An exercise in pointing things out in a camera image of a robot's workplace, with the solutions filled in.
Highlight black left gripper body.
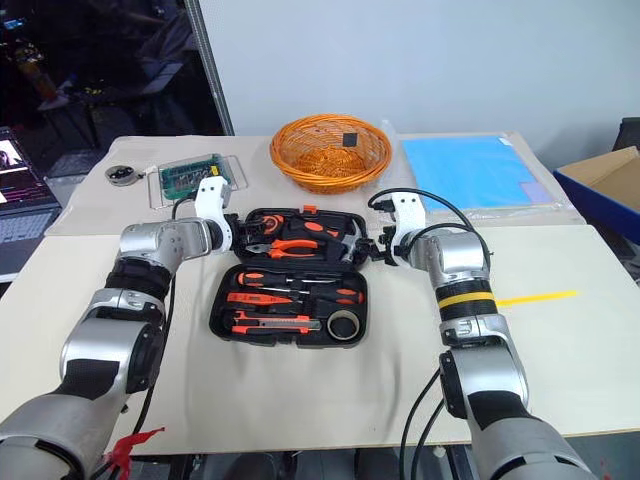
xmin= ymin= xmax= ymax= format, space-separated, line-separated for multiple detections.
xmin=227 ymin=213 xmax=250 ymax=253

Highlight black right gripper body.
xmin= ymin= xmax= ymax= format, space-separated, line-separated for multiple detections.
xmin=372 ymin=224 xmax=400 ymax=266

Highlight orange black handled screwdriver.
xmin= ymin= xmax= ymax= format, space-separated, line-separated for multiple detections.
xmin=313 ymin=288 xmax=365 ymax=306

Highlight black plastic case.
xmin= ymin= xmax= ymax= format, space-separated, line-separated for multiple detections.
xmin=208 ymin=203 xmax=372 ymax=350

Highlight orange black tape measure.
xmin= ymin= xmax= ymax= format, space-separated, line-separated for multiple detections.
xmin=258 ymin=213 xmax=287 ymax=237

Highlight orange test pen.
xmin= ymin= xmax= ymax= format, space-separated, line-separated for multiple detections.
xmin=226 ymin=291 xmax=294 ymax=307

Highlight beige table cloth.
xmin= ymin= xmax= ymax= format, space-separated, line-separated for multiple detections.
xmin=43 ymin=131 xmax=587 ymax=240

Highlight black electrical tape roll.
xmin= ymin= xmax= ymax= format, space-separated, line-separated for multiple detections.
xmin=327 ymin=309 xmax=363 ymax=342

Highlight green circuit board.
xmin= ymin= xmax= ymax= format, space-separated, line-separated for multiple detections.
xmin=157 ymin=153 xmax=237 ymax=202

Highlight orange wicker basket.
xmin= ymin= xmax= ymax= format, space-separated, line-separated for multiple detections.
xmin=269 ymin=113 xmax=394 ymax=195

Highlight orange utility knife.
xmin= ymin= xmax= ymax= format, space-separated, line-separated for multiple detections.
xmin=231 ymin=310 xmax=322 ymax=336

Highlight blue paper sheet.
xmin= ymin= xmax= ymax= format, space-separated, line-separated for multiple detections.
xmin=401 ymin=134 xmax=547 ymax=214

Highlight round metal tin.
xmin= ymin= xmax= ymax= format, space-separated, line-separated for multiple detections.
xmin=104 ymin=164 xmax=139 ymax=188

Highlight yellow tape strip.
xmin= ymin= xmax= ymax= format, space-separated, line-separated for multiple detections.
xmin=494 ymin=289 xmax=582 ymax=308

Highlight clear plastic sleeve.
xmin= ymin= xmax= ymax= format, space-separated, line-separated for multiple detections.
xmin=381 ymin=119 xmax=572 ymax=220

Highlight open laptop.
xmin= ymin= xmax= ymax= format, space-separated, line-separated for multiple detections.
xmin=0 ymin=125 xmax=64 ymax=284

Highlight blue cardboard box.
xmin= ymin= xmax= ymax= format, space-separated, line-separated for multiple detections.
xmin=551 ymin=145 xmax=640 ymax=247

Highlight red tape strip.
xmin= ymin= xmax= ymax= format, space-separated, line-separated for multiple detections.
xmin=106 ymin=424 xmax=166 ymax=477

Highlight black chair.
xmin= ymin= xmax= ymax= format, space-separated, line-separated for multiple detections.
xmin=611 ymin=116 xmax=640 ymax=152

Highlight orange handled slim screwdriver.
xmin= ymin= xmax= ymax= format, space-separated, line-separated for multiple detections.
xmin=237 ymin=271 xmax=312 ymax=294

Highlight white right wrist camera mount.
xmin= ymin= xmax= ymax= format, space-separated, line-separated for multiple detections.
xmin=389 ymin=192 xmax=428 ymax=266

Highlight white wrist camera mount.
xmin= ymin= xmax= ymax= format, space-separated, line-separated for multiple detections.
xmin=193 ymin=175 xmax=235 ymax=251
xmin=389 ymin=192 xmax=428 ymax=266

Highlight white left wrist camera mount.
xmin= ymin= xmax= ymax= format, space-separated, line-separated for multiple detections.
xmin=193 ymin=175 xmax=235 ymax=251

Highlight orange handled pliers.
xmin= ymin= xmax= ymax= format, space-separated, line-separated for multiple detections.
xmin=246 ymin=238 xmax=321 ymax=260

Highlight black orange handled hammer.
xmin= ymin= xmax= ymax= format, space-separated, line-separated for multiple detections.
xmin=287 ymin=215 xmax=364 ymax=262

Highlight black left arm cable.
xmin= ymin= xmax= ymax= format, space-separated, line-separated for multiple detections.
xmin=99 ymin=195 xmax=201 ymax=480

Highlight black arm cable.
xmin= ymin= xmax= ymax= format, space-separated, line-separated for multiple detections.
xmin=99 ymin=195 xmax=201 ymax=480
xmin=367 ymin=188 xmax=496 ymax=480

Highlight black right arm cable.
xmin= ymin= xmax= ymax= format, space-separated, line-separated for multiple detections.
xmin=367 ymin=188 xmax=496 ymax=480

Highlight aluminium profile post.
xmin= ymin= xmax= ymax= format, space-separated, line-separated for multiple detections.
xmin=182 ymin=0 xmax=236 ymax=137

